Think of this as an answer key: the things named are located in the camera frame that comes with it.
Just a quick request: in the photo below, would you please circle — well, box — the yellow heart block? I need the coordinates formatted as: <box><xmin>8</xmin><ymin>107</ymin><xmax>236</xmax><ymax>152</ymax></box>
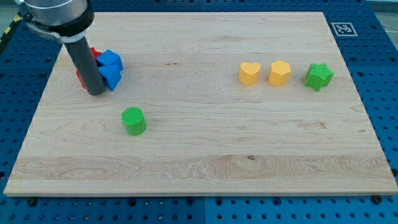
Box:
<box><xmin>238</xmin><ymin>62</ymin><xmax>261</xmax><ymax>86</ymax></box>

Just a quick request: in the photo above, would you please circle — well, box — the red block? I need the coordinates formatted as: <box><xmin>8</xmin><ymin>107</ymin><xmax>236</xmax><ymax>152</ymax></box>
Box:
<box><xmin>75</xmin><ymin>70</ymin><xmax>86</xmax><ymax>89</ymax></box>
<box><xmin>90</xmin><ymin>47</ymin><xmax>102</xmax><ymax>59</ymax></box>

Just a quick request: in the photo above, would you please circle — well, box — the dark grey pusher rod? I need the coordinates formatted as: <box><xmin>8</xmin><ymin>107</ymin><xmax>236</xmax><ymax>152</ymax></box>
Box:
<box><xmin>64</xmin><ymin>37</ymin><xmax>105</xmax><ymax>96</ymax></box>

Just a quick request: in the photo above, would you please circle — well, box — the lower red block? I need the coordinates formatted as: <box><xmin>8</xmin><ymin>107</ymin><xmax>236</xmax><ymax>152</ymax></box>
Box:
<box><xmin>75</xmin><ymin>70</ymin><xmax>86</xmax><ymax>89</ymax></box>

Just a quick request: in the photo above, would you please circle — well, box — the left black board screw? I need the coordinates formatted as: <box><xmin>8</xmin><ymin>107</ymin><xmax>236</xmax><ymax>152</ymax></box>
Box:
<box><xmin>26</xmin><ymin>197</ymin><xmax>37</xmax><ymax>207</ymax></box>

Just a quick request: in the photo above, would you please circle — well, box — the white fiducial marker tag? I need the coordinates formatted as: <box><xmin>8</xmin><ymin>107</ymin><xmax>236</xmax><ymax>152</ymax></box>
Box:
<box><xmin>331</xmin><ymin>22</ymin><xmax>358</xmax><ymax>37</ymax></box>

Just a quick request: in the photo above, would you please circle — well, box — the green cylinder block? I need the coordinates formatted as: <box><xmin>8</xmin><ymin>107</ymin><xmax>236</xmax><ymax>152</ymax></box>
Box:
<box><xmin>121</xmin><ymin>107</ymin><xmax>146</xmax><ymax>136</ymax></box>

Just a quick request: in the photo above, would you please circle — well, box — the green star block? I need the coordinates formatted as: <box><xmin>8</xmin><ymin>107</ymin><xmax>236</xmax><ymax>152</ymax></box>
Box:
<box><xmin>305</xmin><ymin>63</ymin><xmax>334</xmax><ymax>91</ymax></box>

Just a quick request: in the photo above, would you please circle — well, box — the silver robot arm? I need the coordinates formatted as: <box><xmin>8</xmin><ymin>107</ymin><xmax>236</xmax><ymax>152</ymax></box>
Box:
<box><xmin>15</xmin><ymin>0</ymin><xmax>105</xmax><ymax>95</ymax></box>

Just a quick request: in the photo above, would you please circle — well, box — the lower blue block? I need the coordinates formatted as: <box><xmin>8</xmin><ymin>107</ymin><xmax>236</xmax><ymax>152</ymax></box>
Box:
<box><xmin>98</xmin><ymin>65</ymin><xmax>121</xmax><ymax>91</ymax></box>

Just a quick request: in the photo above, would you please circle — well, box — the yellow hexagon block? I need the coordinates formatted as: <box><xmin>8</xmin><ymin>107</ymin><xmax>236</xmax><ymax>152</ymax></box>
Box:
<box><xmin>267</xmin><ymin>60</ymin><xmax>291</xmax><ymax>86</ymax></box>

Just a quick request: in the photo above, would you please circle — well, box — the right black board screw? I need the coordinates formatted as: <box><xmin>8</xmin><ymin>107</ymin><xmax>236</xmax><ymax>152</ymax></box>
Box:
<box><xmin>371</xmin><ymin>195</ymin><xmax>382</xmax><ymax>205</ymax></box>

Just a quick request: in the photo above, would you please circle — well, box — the wooden board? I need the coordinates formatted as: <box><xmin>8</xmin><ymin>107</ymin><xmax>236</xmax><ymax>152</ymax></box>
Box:
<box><xmin>4</xmin><ymin>12</ymin><xmax>397</xmax><ymax>197</ymax></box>

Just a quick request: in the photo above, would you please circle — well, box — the upper blue block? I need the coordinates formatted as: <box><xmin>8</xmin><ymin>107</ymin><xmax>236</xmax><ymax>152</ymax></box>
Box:
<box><xmin>96</xmin><ymin>50</ymin><xmax>124</xmax><ymax>71</ymax></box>

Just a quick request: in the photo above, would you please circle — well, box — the upper red block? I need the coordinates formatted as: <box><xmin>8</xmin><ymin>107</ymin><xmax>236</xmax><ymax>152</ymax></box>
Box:
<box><xmin>90</xmin><ymin>47</ymin><xmax>102</xmax><ymax>59</ymax></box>

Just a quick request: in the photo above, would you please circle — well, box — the blue block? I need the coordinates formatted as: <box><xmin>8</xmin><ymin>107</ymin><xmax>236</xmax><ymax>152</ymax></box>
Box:
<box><xmin>96</xmin><ymin>50</ymin><xmax>124</xmax><ymax>71</ymax></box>
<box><xmin>98</xmin><ymin>65</ymin><xmax>121</xmax><ymax>91</ymax></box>

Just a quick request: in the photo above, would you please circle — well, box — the black board screw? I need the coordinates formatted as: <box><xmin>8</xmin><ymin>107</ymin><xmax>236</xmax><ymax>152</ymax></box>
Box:
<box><xmin>371</xmin><ymin>195</ymin><xmax>382</xmax><ymax>205</ymax></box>
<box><xmin>26</xmin><ymin>197</ymin><xmax>37</xmax><ymax>207</ymax></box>

